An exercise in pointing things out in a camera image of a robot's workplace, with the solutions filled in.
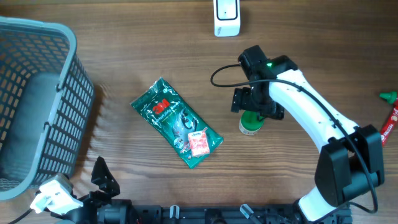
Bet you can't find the pink tissue packet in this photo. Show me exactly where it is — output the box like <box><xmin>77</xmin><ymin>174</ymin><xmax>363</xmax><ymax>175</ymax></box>
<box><xmin>188</xmin><ymin>131</ymin><xmax>210</xmax><ymax>157</ymax></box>

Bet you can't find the red coffee stick sachet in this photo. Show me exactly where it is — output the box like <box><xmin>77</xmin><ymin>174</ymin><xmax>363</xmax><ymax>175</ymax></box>
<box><xmin>381</xmin><ymin>106</ymin><xmax>397</xmax><ymax>146</ymax></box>

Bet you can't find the white barcode scanner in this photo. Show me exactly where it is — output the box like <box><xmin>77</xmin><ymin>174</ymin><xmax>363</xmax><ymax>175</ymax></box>
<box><xmin>213</xmin><ymin>0</ymin><xmax>241</xmax><ymax>37</ymax></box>

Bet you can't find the green cap sauce bottle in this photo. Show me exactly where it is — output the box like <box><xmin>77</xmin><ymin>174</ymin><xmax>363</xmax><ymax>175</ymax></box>
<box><xmin>379</xmin><ymin>91</ymin><xmax>398</xmax><ymax>105</ymax></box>

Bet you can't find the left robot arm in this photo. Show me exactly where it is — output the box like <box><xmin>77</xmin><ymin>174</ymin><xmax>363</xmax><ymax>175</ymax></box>
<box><xmin>50</xmin><ymin>157</ymin><xmax>141</xmax><ymax>224</ymax></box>

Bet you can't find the grey plastic mesh basket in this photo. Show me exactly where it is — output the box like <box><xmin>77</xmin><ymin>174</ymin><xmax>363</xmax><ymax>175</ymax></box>
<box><xmin>1</xmin><ymin>17</ymin><xmax>95</xmax><ymax>200</ymax></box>

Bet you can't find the green lid white jar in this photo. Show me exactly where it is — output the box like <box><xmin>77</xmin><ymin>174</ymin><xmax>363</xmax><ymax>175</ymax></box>
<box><xmin>239</xmin><ymin>111</ymin><xmax>265</xmax><ymax>136</ymax></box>

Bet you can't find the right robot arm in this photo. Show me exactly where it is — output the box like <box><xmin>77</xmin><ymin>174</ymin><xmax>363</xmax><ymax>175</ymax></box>
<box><xmin>231</xmin><ymin>45</ymin><xmax>384</xmax><ymax>222</ymax></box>

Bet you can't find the green 3M gloves packet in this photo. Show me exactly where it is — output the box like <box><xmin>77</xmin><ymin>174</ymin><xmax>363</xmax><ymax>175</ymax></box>
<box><xmin>131</xmin><ymin>77</ymin><xmax>223</xmax><ymax>169</ymax></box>

